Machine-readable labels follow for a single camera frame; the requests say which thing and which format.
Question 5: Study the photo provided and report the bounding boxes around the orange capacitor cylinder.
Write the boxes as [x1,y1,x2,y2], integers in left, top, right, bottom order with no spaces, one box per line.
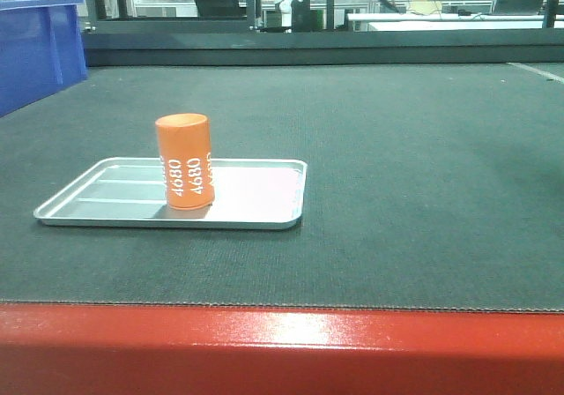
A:
[155,113,215,210]

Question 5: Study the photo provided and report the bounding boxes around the silver metal tray on conveyor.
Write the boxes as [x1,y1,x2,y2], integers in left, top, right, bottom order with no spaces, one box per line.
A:
[33,157,307,230]

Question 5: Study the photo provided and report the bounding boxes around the dark conveyor belt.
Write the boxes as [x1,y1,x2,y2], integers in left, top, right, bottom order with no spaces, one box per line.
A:
[1,63,563,311]

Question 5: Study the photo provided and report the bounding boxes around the blue bin on conveyor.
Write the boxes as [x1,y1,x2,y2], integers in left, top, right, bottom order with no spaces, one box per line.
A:
[1,0,87,116]

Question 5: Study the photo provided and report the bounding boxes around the red conveyor front edge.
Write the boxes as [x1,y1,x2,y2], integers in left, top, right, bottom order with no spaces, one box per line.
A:
[1,303,563,394]

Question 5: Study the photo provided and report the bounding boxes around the white background table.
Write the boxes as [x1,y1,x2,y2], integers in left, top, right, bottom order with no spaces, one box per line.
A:
[347,13,544,32]

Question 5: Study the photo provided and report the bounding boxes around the dark conveyor back rail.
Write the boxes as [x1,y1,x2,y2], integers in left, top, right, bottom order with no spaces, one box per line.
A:
[83,28,563,67]

